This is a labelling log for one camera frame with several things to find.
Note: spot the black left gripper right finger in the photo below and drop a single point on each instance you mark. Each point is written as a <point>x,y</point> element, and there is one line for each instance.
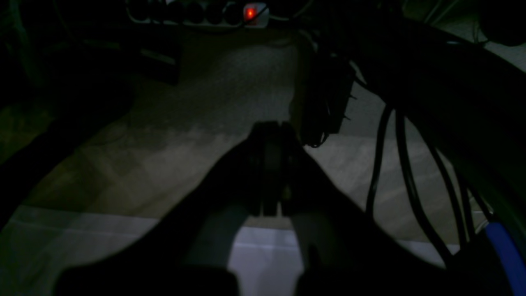
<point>345,252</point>

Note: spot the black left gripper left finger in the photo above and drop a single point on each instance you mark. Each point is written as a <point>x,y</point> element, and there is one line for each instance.
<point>187,252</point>

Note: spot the white power strip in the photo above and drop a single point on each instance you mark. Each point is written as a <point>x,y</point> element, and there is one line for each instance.
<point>200,13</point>

